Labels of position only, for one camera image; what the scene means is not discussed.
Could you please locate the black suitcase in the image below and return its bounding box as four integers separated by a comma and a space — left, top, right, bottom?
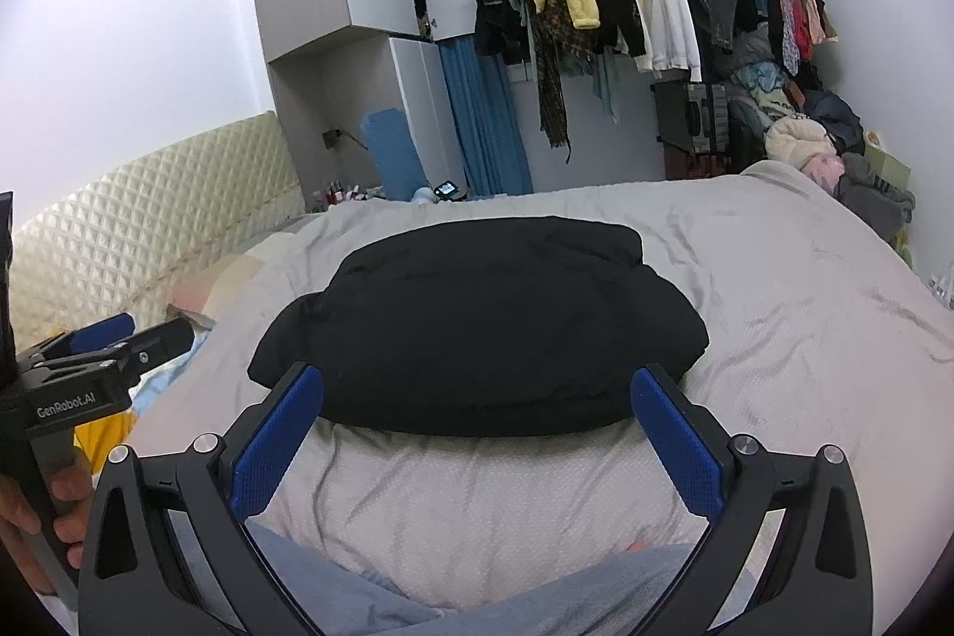
652, 80, 735, 162

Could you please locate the black puffer jacket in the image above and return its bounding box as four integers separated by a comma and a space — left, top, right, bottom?
248, 216, 711, 438

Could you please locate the beige pillow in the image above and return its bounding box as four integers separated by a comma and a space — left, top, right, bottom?
168, 229, 299, 328

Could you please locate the person's left hand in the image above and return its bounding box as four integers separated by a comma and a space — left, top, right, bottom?
0, 472, 94, 596

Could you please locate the light blue pillow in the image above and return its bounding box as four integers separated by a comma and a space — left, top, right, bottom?
130, 323, 217, 417

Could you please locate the leopard print scarf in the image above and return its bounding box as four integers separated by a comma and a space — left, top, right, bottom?
531, 0, 597, 149

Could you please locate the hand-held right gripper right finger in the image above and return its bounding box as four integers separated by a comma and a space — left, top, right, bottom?
630, 364, 875, 636

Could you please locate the blue curtain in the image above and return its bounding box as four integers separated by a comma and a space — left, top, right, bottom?
438, 40, 534, 197

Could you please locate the grey bed cover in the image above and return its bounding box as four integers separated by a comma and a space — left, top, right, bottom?
126, 163, 954, 611

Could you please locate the row of cosmetic bottles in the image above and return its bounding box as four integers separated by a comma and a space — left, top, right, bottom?
317, 180, 371, 209

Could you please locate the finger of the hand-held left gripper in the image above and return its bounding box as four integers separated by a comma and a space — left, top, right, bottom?
45, 317, 196, 384
22, 312, 139, 370

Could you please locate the hanging underwear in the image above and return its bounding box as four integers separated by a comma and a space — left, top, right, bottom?
767, 0, 840, 72

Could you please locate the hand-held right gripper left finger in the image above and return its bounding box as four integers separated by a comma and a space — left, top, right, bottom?
78, 362, 325, 636

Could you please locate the yellow cloth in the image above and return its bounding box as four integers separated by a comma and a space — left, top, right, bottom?
70, 408, 139, 474

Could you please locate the pile of clothes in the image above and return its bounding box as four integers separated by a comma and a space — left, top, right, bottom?
726, 25, 918, 242

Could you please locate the pale green box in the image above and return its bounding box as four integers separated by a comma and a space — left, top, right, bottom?
865, 144, 915, 191

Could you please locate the wall socket with cable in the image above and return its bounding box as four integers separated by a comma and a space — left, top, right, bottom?
322, 128, 370, 154

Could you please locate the cream quilted headboard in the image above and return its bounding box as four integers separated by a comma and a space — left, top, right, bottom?
0, 110, 305, 350

